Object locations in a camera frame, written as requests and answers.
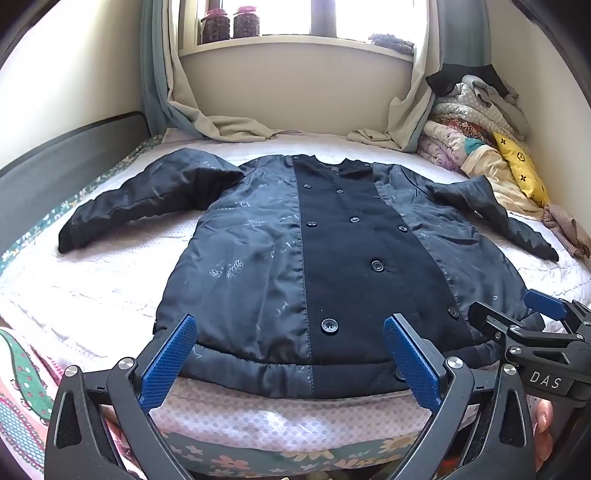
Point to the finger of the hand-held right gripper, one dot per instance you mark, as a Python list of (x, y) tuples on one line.
[(545, 302), (489, 321)]

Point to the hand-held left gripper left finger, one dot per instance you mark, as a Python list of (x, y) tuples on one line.
[(171, 364)]

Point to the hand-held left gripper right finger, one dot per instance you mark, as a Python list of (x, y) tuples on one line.
[(411, 364)]

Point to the dark navy buttoned jacket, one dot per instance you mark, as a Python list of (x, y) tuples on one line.
[(258, 258)]

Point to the person's right hand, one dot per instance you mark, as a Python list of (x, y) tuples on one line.
[(543, 424)]

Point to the brown striped cloth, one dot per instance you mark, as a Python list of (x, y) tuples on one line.
[(570, 230)]

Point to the bed with white quilted cover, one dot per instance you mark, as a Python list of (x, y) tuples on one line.
[(92, 300)]

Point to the cream blanket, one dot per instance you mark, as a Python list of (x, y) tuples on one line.
[(489, 177)]

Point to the yellow patterned pillow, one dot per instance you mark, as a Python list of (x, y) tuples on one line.
[(521, 166)]

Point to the pink green patterned blanket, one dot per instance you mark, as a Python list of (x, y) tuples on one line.
[(23, 392)]

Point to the pink floral quilt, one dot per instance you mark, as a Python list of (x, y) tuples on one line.
[(443, 143)]

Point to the beige curtain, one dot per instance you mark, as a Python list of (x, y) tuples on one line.
[(217, 122), (406, 110)]

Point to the black garment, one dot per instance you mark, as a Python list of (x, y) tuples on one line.
[(455, 78)]

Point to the grey-blue curtain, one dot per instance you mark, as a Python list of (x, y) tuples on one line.
[(464, 32), (154, 69)]

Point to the dark dried plants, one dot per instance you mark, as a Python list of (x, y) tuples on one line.
[(392, 42)]

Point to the glass jar with dark contents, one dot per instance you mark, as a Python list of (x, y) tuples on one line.
[(215, 26), (246, 23)]

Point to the grey bed frame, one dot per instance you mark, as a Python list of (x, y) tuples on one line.
[(69, 143)]

